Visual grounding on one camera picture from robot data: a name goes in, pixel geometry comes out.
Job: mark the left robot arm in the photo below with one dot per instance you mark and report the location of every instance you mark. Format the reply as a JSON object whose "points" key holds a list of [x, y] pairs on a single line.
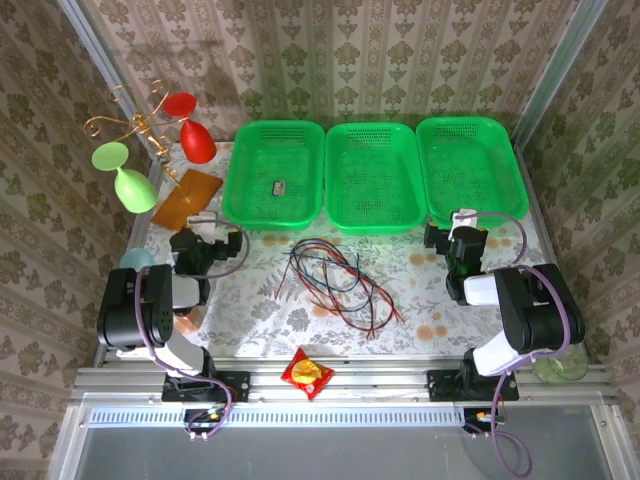
{"points": [[150, 310]]}

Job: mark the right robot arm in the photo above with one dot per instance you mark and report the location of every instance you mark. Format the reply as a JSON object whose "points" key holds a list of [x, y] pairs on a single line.
{"points": [[530, 310]]}

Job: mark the orange wooden base board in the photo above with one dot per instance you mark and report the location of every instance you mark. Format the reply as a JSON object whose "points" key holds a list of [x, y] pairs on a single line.
{"points": [[175, 210]]}

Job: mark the blue plastic cup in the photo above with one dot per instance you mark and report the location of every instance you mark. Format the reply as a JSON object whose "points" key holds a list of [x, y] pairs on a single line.
{"points": [[135, 259]]}

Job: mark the small black component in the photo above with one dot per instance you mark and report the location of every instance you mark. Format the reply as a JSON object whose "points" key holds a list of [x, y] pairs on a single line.
{"points": [[279, 188]]}

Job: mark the orange plastic cup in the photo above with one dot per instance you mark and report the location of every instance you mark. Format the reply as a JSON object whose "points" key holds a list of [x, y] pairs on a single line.
{"points": [[190, 322]]}

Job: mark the green plastic wine glass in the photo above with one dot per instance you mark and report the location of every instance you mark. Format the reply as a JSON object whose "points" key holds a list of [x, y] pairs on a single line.
{"points": [[135, 190]]}

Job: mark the green plastic basket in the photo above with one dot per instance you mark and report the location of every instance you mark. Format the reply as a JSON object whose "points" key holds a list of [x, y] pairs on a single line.
{"points": [[295, 150], [470, 150], [370, 150]]}

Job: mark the red plastic wine glass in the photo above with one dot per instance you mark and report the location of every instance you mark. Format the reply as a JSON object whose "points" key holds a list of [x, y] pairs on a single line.
{"points": [[197, 142]]}

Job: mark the red snack packet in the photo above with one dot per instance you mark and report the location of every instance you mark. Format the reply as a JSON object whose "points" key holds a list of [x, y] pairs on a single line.
{"points": [[305, 372]]}

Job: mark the clear green glass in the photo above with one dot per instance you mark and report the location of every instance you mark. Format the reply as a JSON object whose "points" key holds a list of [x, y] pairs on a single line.
{"points": [[555, 372]]}

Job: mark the small black controller board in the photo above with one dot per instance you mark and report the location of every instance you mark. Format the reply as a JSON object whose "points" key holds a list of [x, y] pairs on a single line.
{"points": [[482, 420], [205, 420]]}

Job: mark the grey metal panel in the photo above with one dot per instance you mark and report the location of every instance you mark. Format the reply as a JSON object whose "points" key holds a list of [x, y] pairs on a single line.
{"points": [[325, 455]]}

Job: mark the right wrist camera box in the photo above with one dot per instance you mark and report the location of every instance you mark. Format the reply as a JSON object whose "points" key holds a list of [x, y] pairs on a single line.
{"points": [[465, 216]]}

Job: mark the aluminium table side rail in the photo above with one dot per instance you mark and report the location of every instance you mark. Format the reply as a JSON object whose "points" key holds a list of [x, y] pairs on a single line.
{"points": [[549, 240], [134, 235]]}

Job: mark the aluminium frame rail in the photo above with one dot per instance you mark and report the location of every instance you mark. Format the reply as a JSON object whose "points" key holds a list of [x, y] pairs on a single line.
{"points": [[375, 385]]}

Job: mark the aluminium frame post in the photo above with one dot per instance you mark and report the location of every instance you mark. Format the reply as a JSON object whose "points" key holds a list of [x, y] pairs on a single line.
{"points": [[557, 70], [103, 65]]}

